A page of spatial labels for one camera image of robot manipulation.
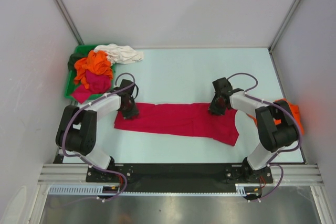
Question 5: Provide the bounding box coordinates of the dark green t shirt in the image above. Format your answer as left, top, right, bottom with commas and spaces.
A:
67, 53, 87, 71

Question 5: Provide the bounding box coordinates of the folded orange t shirt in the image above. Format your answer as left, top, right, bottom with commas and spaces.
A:
248, 98, 305, 135

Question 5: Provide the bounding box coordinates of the crumpled orange t shirt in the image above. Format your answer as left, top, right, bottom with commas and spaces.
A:
74, 50, 113, 89

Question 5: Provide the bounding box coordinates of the green plastic bin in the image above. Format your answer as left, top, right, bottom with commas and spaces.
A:
65, 45, 114, 101

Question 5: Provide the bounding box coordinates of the magenta t shirt in bin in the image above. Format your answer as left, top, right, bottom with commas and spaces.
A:
71, 70, 113, 104

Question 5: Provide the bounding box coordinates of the crimson t shirt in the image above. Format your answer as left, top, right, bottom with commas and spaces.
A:
114, 103, 239, 146

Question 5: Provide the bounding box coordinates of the grey slotted cable duct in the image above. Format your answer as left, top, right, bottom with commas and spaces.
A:
49, 185, 258, 197

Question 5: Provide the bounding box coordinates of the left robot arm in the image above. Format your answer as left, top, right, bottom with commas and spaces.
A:
56, 79, 139, 182

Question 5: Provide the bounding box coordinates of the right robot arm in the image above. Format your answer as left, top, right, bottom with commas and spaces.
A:
208, 78, 302, 183

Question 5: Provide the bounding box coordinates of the aluminium frame rail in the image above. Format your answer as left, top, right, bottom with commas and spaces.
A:
37, 164, 323, 186

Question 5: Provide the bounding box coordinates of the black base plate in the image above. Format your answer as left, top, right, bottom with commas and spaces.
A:
85, 163, 274, 193

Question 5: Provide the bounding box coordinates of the white t shirt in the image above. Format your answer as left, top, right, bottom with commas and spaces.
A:
94, 44, 144, 65

